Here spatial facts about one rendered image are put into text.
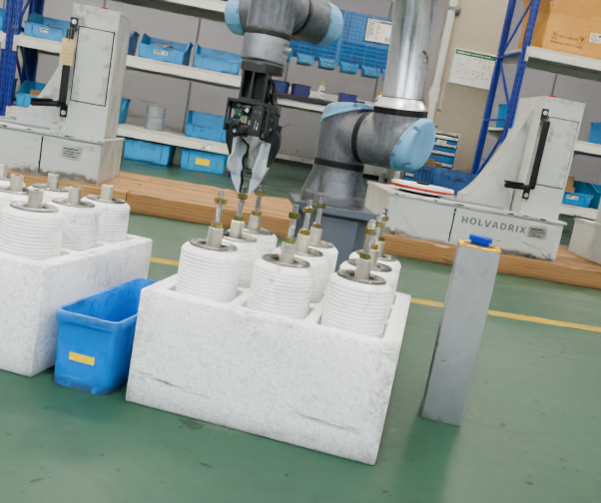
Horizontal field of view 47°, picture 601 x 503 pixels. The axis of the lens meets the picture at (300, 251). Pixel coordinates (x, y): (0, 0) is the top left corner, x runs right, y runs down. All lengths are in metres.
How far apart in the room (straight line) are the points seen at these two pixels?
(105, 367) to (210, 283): 0.21
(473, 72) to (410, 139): 6.06
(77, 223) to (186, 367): 0.36
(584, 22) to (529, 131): 3.06
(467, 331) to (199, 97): 8.31
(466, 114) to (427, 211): 4.41
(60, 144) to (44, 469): 2.28
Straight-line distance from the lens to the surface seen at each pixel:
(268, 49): 1.14
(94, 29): 3.13
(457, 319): 1.22
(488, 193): 3.38
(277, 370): 1.02
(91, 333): 1.11
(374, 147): 1.50
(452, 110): 7.44
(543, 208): 3.38
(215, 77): 5.62
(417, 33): 1.49
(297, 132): 9.37
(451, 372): 1.24
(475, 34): 7.55
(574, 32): 6.34
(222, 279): 1.06
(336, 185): 1.55
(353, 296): 1.01
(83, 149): 3.07
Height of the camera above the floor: 0.45
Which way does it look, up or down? 10 degrees down
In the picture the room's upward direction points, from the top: 10 degrees clockwise
